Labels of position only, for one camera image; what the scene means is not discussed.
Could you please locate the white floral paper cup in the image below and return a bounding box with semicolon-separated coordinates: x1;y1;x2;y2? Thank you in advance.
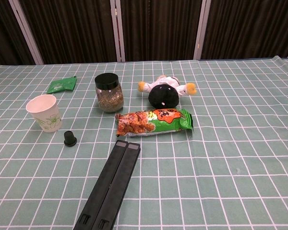
25;94;63;133

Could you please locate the orange green snack bag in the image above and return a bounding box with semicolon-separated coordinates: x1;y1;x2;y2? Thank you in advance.
115;107;194;138

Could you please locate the black white plush doll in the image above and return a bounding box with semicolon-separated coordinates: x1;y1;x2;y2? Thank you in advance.
137;75;197;109

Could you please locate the glass jar with black lid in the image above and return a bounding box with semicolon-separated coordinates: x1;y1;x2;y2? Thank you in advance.
94;73;124;113

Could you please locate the long black folded stand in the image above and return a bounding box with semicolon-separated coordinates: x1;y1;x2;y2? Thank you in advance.
72;140;142;230

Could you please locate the green white grid tablecloth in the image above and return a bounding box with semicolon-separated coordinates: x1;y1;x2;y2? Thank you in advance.
0;55;288;230

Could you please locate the small black rubber stopper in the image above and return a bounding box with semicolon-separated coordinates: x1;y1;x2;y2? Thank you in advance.
63;130;78;147

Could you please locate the small green sachet packet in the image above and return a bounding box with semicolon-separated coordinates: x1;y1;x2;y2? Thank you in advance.
46;75;77;95

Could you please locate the dark pleated screen panel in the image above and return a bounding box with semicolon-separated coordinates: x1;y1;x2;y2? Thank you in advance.
0;0;37;69
120;0;204;62
201;0;288;60
18;0;118;65

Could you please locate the white screen frame post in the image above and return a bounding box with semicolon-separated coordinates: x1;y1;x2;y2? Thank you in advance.
193;0;212;60
109;0;126;62
8;0;44;65

